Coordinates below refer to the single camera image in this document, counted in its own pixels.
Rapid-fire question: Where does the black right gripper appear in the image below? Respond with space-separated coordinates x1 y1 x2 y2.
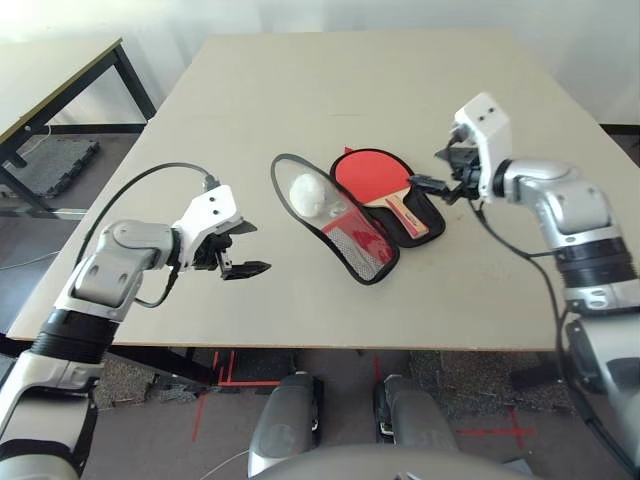
408 144 483 204

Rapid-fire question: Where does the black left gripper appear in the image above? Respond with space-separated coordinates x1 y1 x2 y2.
191 219 273 282

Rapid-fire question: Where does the red ping-pong paddle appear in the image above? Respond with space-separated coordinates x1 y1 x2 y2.
333 152 431 240

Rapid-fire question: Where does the white plush keychain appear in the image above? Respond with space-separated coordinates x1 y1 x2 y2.
288 172 347 221

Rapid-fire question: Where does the red black paddle case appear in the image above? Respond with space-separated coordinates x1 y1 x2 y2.
269 146 447 286

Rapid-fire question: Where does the grey robot left leg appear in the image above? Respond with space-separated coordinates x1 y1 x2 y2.
248 370 324 476

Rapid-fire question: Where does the grey robot leg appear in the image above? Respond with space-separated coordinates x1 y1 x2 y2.
374 373 459 451
248 370 324 476

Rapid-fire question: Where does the speckled grey floor mat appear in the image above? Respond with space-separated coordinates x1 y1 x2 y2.
409 349 561 416
92 357 201 406

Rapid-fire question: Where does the black-framed side table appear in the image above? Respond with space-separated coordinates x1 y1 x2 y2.
0 35 156 216

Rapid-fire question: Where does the dark foam floor tile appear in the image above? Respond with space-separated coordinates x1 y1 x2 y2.
9 134 100 199

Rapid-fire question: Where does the grey robot right leg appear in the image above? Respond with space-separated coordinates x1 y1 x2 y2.
374 373 459 451

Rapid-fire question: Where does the grey robot torso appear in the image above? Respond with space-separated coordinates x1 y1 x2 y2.
259 442 541 480

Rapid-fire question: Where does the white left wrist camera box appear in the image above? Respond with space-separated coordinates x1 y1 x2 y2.
172 184 241 269

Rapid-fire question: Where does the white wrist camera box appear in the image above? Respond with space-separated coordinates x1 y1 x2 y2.
172 184 241 269
452 92 511 204

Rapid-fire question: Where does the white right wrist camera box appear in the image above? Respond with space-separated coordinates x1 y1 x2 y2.
452 92 511 204

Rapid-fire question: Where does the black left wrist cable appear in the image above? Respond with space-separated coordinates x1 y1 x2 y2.
74 160 222 309

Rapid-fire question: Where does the black table frame bar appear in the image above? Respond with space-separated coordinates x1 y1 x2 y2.
0 335 216 386

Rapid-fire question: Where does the thin white floor cable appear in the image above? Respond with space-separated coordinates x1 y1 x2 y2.
0 249 60 271

